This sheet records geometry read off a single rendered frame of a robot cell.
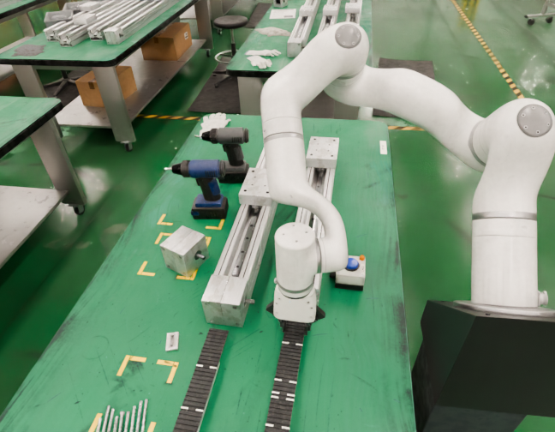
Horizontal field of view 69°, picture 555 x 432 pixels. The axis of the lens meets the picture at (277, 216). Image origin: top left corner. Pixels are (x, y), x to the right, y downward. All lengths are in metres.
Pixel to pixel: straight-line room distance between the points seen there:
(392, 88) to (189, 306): 0.77
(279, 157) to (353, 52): 0.25
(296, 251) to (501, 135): 0.45
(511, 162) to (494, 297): 0.27
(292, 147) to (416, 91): 0.29
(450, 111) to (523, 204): 0.24
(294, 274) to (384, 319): 0.37
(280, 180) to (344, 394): 0.51
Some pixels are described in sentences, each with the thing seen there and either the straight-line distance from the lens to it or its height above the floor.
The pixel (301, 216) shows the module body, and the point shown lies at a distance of 1.28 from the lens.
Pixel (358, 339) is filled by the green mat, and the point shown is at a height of 0.78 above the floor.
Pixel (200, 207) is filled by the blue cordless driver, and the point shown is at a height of 0.83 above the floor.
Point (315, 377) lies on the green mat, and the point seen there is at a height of 0.78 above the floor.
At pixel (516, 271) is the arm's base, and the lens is 0.92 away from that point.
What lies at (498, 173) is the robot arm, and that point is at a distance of 0.92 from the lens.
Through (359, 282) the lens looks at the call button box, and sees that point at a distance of 1.16.
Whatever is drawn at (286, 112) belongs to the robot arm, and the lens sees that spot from 0.90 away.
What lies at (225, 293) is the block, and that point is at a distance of 1.06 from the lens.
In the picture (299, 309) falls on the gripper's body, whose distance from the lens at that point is 0.97.
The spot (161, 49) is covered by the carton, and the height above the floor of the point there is 0.34.
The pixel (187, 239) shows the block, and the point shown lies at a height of 0.87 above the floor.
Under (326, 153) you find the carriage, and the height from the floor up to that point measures 0.90.
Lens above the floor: 1.69
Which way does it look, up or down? 40 degrees down
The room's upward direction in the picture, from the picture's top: 2 degrees counter-clockwise
